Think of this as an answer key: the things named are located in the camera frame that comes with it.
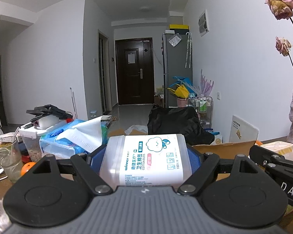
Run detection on orange fruit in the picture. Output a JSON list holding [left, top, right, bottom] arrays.
[[21, 162, 36, 176]]

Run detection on cotton swab box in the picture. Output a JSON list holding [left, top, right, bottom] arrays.
[[99, 134, 192, 190]]

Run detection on cardboard box on floor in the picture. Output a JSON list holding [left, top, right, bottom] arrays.
[[124, 125, 147, 135]]

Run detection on white cube charger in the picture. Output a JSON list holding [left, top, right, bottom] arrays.
[[261, 141, 293, 161]]

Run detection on grey refrigerator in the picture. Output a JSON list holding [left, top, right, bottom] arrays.
[[162, 32, 193, 108]]

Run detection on clear food container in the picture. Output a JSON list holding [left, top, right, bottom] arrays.
[[19, 120, 67, 162]]

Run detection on glass cup with straw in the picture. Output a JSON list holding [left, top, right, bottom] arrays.
[[0, 127, 23, 183]]

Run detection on dark brown door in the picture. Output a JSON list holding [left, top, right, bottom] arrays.
[[115, 38, 155, 105]]

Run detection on white board against wall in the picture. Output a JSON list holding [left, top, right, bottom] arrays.
[[229, 115, 259, 143]]

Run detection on yellow box on fridge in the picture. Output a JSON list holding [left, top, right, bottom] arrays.
[[169, 24, 189, 30]]

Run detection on black gadget on container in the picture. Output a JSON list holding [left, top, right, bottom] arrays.
[[26, 104, 73, 129]]

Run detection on dried pink roses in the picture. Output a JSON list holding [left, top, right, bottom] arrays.
[[265, 0, 293, 68]]

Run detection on metal trolley rack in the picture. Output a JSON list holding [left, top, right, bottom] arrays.
[[188, 96, 213, 129]]

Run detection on red cardboard box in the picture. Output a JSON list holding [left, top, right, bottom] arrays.
[[107, 128, 267, 183]]

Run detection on blue tissue pack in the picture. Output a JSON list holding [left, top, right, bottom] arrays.
[[39, 115, 112, 159]]

